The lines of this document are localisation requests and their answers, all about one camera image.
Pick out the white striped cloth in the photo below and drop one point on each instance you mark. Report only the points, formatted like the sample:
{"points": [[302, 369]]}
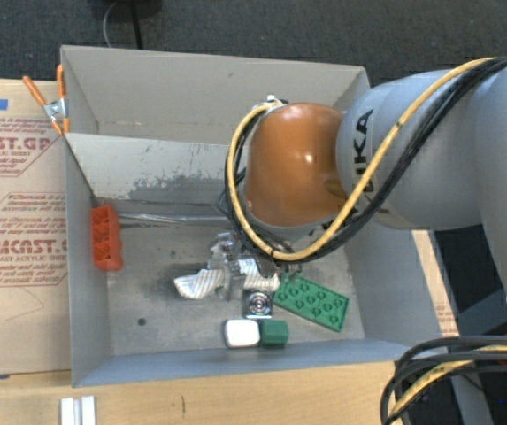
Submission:
{"points": [[197, 285]]}

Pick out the silver square metal piece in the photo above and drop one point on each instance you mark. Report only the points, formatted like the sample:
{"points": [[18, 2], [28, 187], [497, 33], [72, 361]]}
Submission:
{"points": [[257, 303]]}

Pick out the white rounded block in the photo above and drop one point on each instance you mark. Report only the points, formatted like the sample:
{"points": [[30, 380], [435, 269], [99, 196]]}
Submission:
{"points": [[241, 333]]}

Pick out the grey metal bin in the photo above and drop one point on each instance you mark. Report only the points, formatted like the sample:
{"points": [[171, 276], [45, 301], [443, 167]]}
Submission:
{"points": [[155, 299]]}

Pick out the dark green cube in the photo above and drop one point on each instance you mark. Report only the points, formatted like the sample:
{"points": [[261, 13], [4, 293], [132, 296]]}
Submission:
{"points": [[274, 334]]}

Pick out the green studded flat plate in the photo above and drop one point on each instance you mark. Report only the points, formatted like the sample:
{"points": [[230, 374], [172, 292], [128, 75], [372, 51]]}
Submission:
{"points": [[312, 301]]}

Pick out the orange ribbed block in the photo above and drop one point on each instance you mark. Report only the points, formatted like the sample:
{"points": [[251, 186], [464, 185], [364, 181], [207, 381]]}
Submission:
{"points": [[106, 239]]}

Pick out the brown cardboard board red print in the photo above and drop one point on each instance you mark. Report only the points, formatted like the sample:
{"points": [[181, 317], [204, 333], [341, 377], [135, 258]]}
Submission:
{"points": [[23, 308]]}

